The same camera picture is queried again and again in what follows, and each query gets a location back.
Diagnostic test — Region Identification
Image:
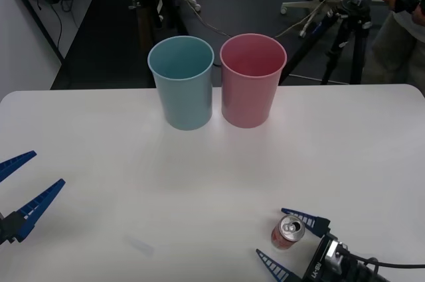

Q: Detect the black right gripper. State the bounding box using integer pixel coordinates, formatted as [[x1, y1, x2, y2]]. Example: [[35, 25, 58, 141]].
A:
[[255, 208, 339, 282]]

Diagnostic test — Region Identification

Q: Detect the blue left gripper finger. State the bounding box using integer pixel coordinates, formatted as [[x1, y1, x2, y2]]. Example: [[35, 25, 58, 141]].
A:
[[0, 151, 37, 183], [0, 178, 66, 246]]

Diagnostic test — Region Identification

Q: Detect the red drink can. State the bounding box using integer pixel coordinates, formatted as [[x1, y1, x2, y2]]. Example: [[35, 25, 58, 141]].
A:
[[271, 214, 305, 250]]

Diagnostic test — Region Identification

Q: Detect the black handle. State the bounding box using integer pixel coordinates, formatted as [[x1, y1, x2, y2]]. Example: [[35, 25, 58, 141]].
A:
[[393, 0, 425, 15]]

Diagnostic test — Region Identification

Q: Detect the pink plastic bin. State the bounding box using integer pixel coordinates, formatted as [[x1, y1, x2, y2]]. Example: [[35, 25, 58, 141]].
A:
[[219, 33, 288, 129]]

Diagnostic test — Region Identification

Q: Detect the pale blue plastic bin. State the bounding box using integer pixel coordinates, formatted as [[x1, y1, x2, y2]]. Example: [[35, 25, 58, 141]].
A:
[[147, 35, 214, 131]]

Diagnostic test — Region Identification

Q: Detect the person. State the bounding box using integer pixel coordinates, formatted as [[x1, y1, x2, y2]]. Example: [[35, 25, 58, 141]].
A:
[[371, 0, 425, 94]]

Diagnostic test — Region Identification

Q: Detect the black tripod with blue clamp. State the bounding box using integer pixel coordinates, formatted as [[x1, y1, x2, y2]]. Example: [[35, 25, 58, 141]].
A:
[[288, 0, 383, 86]]

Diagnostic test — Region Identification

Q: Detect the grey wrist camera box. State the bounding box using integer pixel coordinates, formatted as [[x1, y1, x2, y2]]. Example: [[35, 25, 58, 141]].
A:
[[324, 240, 351, 276]]

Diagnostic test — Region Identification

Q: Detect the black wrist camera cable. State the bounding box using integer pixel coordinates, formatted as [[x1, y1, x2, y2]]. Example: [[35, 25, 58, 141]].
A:
[[335, 248, 425, 269]]

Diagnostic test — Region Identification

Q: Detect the beige floor cable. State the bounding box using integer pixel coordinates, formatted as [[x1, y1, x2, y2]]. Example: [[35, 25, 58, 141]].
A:
[[171, 0, 336, 39]]

